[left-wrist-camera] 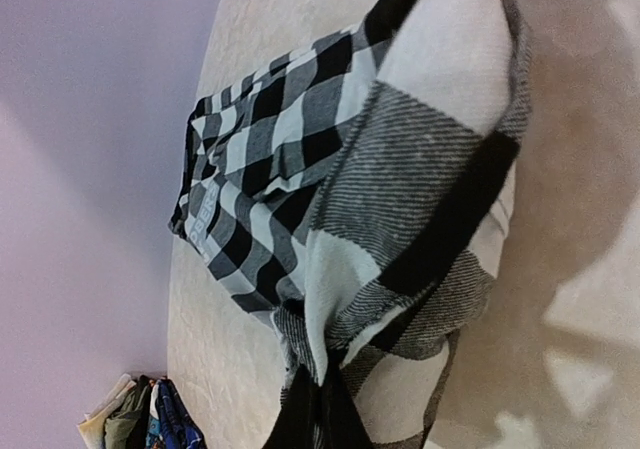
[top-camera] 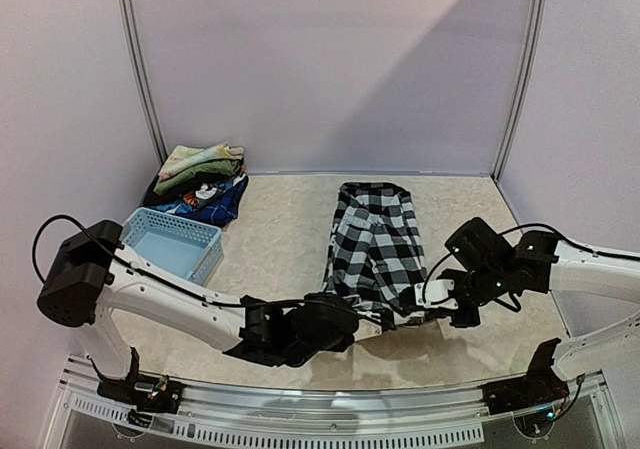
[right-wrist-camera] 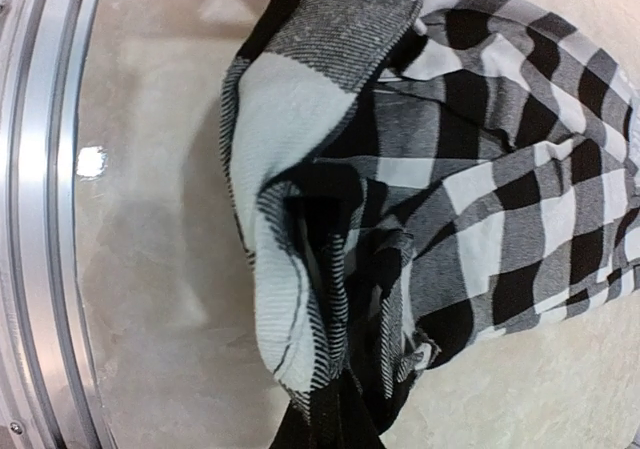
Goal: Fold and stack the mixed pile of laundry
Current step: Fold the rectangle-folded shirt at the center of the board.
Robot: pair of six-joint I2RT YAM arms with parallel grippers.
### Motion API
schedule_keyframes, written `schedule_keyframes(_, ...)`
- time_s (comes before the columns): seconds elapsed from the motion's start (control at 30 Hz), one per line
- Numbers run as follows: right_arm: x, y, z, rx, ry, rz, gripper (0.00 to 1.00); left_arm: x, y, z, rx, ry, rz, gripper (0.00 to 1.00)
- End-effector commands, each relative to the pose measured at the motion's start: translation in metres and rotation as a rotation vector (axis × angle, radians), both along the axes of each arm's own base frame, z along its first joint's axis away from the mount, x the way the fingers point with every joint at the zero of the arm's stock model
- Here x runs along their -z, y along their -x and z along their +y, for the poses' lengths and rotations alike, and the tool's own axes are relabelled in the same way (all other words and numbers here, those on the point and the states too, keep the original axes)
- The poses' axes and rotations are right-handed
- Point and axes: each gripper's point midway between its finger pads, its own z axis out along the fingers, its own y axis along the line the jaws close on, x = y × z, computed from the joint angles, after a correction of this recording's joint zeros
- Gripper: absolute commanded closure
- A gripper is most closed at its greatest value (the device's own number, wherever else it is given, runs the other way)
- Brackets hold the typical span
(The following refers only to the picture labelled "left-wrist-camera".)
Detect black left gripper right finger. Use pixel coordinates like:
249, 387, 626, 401
322, 368, 373, 449

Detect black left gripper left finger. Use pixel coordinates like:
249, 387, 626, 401
263, 366, 320, 449

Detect floral pastel cloth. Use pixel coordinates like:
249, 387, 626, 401
77, 373, 136, 449

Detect black white checkered shirt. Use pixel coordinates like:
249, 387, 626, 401
169, 0, 531, 448

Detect blue patterned garment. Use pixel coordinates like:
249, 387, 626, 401
145, 378, 207, 449

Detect green folded garment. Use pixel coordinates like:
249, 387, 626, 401
104, 375, 152, 449

